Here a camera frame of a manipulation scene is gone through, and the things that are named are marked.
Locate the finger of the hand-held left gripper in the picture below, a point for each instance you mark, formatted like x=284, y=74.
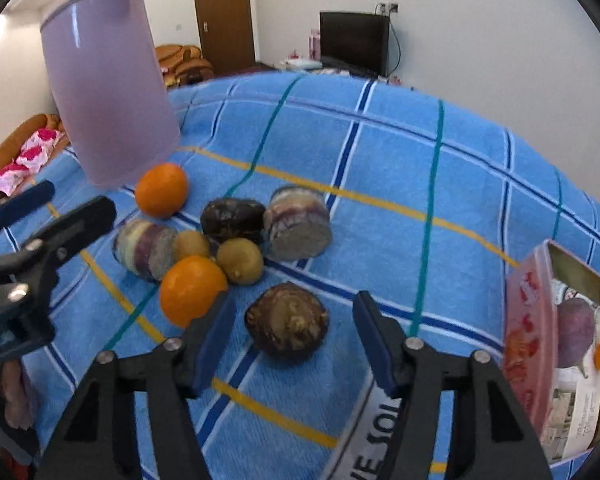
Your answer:
x=27, y=202
x=84, y=220

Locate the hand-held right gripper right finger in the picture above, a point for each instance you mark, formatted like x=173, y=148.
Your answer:
x=375, y=345

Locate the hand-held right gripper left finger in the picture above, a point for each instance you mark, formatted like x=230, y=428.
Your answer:
x=214, y=345

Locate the whole brown taro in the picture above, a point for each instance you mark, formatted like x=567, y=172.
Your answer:
x=286, y=327

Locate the lavender plastic cup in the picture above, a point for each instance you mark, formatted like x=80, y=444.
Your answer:
x=109, y=85

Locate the cut taro piece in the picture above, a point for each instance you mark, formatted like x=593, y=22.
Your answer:
x=297, y=230
x=144, y=250

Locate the person's left hand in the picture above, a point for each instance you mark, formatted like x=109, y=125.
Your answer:
x=15, y=395

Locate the pink floral cloth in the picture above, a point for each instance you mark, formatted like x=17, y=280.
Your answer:
x=29, y=157

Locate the orange leather sofa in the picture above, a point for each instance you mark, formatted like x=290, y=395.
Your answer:
x=9, y=145

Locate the small brown kiwi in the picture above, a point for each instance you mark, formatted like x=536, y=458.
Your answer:
x=190, y=245

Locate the orange leather armchair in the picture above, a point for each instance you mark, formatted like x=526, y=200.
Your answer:
x=184, y=62

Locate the brown wooden door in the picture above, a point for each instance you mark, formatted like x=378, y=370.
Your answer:
x=224, y=20

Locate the white box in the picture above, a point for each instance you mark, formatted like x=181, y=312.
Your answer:
x=302, y=63

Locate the pink packet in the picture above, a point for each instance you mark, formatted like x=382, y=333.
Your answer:
x=314, y=45

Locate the black television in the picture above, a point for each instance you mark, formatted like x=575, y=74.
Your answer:
x=352, y=42

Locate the wall power outlet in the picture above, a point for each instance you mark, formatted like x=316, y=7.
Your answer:
x=387, y=8

